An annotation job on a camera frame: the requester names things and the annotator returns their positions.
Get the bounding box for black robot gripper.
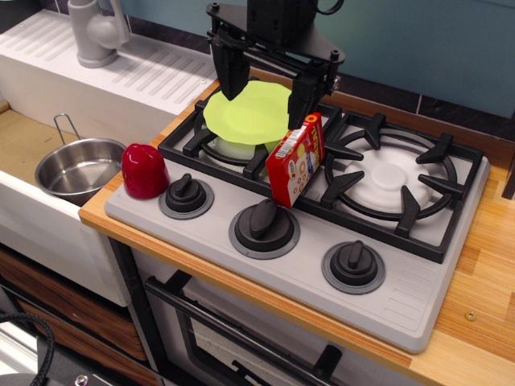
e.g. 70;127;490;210
206;1;345;129

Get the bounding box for red cereal box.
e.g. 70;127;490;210
266;113;326;207

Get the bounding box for red toy bell pepper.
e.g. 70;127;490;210
122;143;170;199

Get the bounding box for lime green plate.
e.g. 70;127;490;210
203;80;290;145

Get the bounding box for stainless steel pot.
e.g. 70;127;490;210
35;137;126;207

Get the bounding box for white left burner disc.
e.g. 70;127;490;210
200;137;279;168

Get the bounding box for white burner disc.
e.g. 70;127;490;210
344;146;433;213
200;137;279;168

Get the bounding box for black left burner grate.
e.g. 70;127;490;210
157;92;344;203

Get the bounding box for black burner grate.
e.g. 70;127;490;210
157;92;344;203
295;113;490;263

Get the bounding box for black left stove knob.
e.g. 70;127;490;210
159;173;215;220

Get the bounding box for black stove knob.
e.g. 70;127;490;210
159;173;215;220
229;199;300;260
322;240;386;295

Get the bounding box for white right burner disc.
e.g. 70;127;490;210
344;146;433;213

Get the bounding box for black middle stove knob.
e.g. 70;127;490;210
229;199;300;260

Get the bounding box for grey toy faucet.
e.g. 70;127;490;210
68;0;130;68

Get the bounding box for black right burner grate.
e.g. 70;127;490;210
295;113;490;263

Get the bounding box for grey toy stove top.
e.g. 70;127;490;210
104;102;492;355

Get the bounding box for black right stove knob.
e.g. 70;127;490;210
322;240;386;295

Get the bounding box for upper wooden drawer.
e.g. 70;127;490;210
1;248;137;343

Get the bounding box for wooden drawer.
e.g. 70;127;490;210
1;248;137;343
19;300;159;386

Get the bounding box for lower wooden drawer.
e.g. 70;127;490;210
19;300;159;386

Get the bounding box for oven door with black handle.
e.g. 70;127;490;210
145;271;412;385

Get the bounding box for black braided cable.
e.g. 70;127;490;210
0;311;56;386

